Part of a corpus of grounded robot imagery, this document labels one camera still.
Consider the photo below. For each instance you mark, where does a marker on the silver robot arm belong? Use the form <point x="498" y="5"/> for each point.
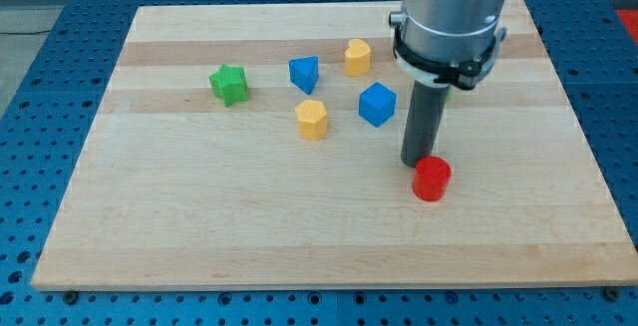
<point x="447" y="42"/>

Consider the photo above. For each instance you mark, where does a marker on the green star block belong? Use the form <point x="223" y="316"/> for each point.
<point x="229" y="84"/>

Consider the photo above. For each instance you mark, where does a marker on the yellow pentagon block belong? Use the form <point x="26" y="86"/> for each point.
<point x="312" y="120"/>

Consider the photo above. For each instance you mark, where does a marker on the blue cube block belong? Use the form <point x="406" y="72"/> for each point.
<point x="377" y="104"/>

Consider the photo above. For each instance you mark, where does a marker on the blue triangle block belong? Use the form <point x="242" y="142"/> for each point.
<point x="304" y="73"/>

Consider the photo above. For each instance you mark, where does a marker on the wooden board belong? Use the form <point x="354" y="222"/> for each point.
<point x="174" y="191"/>

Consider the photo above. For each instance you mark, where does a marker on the yellow heart block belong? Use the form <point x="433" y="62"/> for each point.
<point x="357" y="58"/>

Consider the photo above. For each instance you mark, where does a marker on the red cylinder block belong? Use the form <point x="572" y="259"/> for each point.
<point x="431" y="179"/>

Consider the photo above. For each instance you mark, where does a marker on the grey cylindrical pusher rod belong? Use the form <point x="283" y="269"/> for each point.
<point x="425" y="113"/>

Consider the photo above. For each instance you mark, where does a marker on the green block behind rod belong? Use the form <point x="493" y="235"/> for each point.
<point x="450" y="95"/>

